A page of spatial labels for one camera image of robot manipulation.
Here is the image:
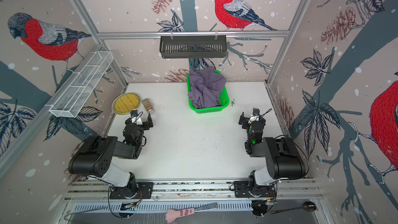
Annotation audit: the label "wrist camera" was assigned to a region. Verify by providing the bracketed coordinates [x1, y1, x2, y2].
[130, 110, 139, 118]
[252, 108, 260, 116]

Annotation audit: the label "yellow round plate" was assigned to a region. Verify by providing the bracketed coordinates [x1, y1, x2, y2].
[112, 92, 141, 115]

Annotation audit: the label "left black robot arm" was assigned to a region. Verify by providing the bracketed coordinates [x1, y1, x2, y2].
[67, 110, 153, 194]

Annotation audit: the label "green plastic basket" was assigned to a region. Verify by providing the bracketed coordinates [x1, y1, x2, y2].
[186, 70, 230, 114]

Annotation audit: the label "white ventilated cable duct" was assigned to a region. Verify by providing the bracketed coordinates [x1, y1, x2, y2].
[71, 200, 253, 214]

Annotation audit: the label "aluminium mounting rail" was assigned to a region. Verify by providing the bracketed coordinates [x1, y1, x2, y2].
[64, 178, 324, 202]

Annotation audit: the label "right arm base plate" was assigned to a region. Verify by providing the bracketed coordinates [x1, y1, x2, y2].
[231, 181, 276, 198]

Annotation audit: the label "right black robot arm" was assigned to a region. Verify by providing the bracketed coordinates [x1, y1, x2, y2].
[238, 108, 308, 192]

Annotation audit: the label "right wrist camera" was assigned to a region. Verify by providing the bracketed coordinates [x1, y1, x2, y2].
[252, 108, 260, 116]

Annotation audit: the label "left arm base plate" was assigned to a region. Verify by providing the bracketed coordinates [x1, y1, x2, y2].
[109, 181, 154, 200]

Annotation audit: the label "black metal spoon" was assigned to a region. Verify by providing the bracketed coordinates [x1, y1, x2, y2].
[270, 201, 317, 214]

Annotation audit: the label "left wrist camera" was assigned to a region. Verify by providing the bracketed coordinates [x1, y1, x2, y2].
[130, 110, 139, 118]

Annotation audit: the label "black hanging wall basket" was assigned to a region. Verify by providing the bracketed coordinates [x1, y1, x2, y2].
[159, 35, 228, 59]

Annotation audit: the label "purple trousers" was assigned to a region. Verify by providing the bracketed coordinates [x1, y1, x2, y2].
[188, 67, 227, 109]

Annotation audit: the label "white wire mesh shelf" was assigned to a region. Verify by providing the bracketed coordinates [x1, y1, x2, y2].
[49, 51, 114, 118]

